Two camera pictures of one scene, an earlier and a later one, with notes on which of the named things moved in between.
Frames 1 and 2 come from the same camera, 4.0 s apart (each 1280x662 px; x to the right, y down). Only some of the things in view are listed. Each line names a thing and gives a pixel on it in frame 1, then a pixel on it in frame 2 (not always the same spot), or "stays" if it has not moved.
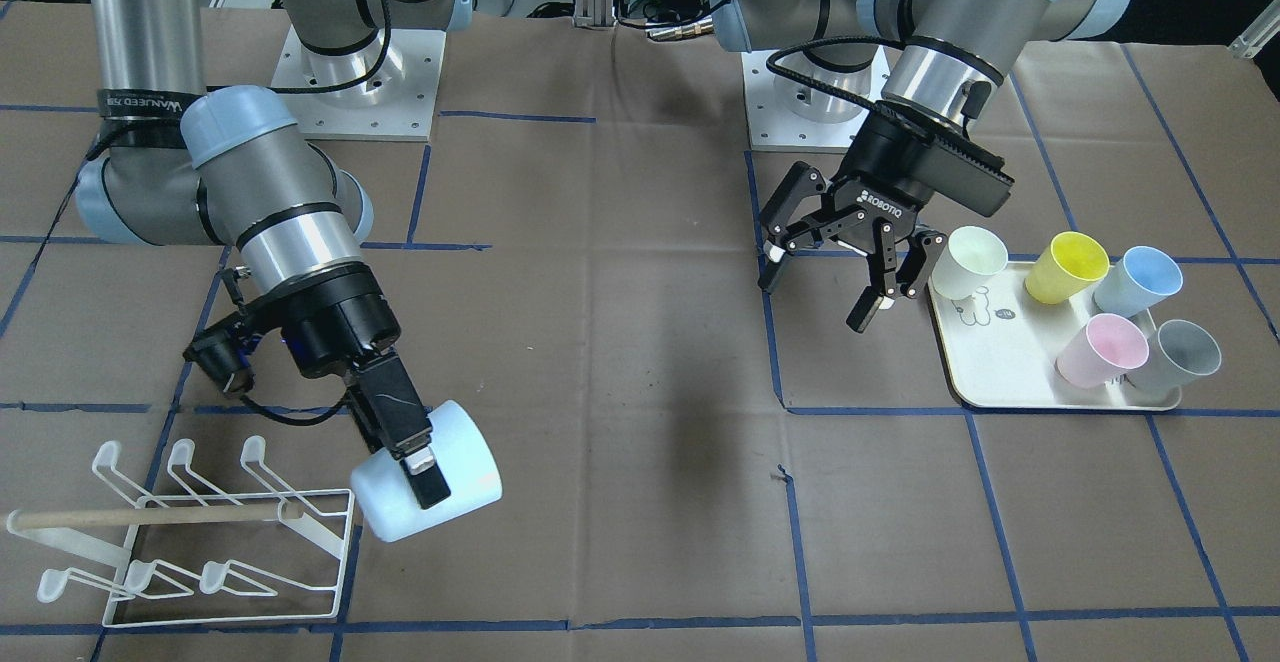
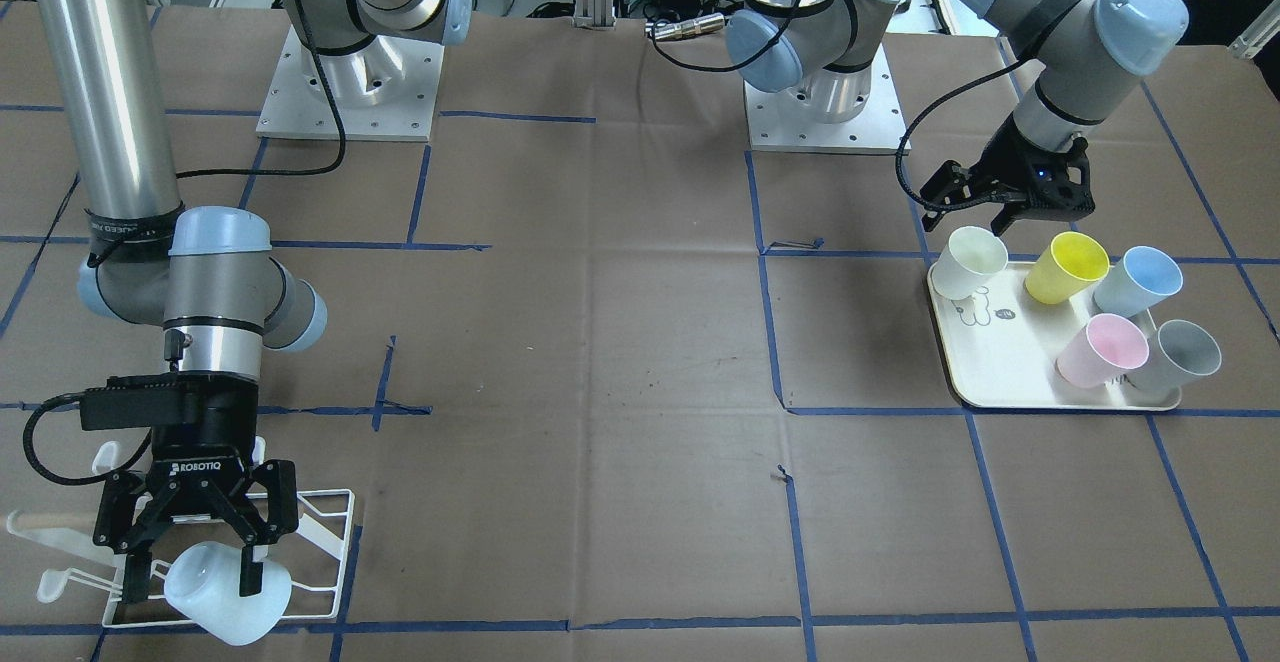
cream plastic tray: x=1002 y=348 stays
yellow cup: x=1065 y=267 stays
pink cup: x=1109 y=346 stays
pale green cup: x=972 y=253 stays
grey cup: x=1178 y=353 stays
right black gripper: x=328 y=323 -> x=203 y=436
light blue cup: x=384 y=497 -> x=204 y=585
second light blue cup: x=1142 y=277 stays
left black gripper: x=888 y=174 -> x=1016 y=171
